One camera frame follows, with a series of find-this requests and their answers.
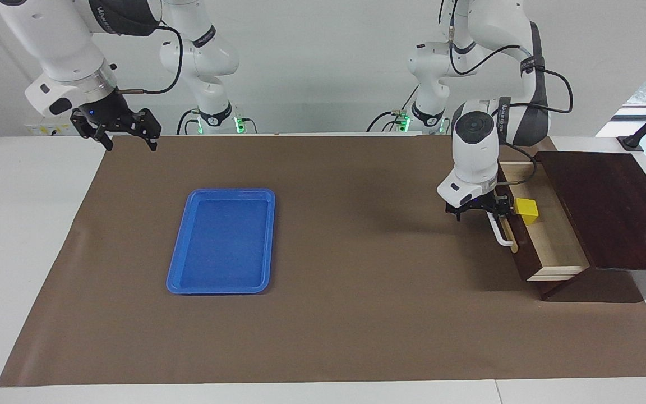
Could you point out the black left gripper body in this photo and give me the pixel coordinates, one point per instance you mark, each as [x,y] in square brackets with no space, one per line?
[477,203]

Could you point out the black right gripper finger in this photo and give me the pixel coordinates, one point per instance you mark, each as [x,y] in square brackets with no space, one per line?
[152,142]
[105,139]

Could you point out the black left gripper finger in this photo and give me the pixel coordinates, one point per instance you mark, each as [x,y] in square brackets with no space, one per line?
[460,215]
[503,206]

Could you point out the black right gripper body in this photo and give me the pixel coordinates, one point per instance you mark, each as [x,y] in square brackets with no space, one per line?
[112,115]

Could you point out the yellow cube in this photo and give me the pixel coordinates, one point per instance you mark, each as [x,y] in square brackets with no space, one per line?
[526,210]

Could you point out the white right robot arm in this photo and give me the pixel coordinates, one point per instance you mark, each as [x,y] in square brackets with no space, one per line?
[65,50]

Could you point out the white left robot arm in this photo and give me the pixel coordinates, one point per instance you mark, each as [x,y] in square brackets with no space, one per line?
[474,151]

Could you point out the dark wooden drawer cabinet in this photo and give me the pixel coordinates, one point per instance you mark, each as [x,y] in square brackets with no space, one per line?
[626,207]

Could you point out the blue plastic tray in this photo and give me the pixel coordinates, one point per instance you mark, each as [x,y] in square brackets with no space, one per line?
[222,241]

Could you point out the brown paper table mat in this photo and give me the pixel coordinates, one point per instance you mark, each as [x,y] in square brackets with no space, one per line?
[356,314]

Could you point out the white wall socket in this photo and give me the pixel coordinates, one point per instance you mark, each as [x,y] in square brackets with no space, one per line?
[42,130]

